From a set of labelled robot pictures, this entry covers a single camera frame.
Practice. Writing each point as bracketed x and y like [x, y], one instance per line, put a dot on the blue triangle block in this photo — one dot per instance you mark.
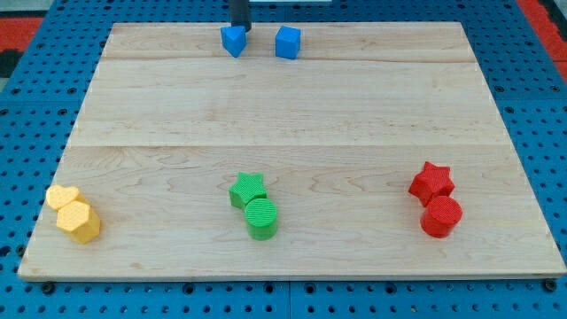
[233, 40]

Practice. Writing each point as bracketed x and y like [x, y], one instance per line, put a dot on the blue cube block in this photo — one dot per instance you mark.
[288, 42]

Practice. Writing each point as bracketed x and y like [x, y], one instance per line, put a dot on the green star block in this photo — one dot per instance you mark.
[246, 188]

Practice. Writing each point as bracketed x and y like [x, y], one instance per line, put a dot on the green cylinder block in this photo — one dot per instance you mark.
[261, 218]

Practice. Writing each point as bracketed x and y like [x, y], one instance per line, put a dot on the wooden board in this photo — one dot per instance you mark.
[339, 133]

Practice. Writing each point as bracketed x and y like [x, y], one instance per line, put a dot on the red star block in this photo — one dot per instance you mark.
[431, 182]

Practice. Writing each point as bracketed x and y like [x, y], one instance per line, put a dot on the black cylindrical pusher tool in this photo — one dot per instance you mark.
[240, 14]

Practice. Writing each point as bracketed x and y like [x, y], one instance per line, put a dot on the red cylinder block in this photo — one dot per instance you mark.
[440, 217]

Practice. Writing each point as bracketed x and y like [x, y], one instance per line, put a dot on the yellow hexagon block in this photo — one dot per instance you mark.
[79, 222]

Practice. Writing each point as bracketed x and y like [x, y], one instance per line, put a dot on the yellow heart block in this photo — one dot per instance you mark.
[58, 196]

